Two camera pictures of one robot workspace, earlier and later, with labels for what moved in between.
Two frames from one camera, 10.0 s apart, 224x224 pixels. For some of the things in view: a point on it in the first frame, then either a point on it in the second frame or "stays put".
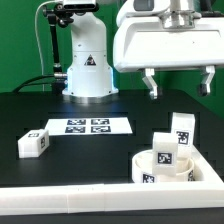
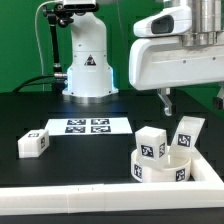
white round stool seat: x=143 y=170 stays put
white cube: x=164 y=155 → x=151 y=143
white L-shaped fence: x=122 y=197 stays put
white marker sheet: x=88 y=126 stays put
